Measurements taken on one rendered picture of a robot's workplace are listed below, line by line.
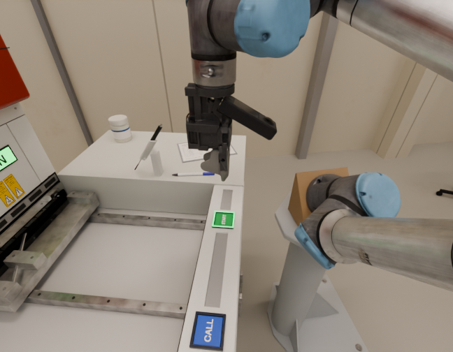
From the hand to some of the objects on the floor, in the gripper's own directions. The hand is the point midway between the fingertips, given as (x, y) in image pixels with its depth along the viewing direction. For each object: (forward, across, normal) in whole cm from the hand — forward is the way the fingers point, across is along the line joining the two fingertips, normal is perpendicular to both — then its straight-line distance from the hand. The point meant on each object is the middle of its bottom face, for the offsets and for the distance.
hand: (226, 175), depth 53 cm
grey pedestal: (+111, -20, +42) cm, 120 cm away
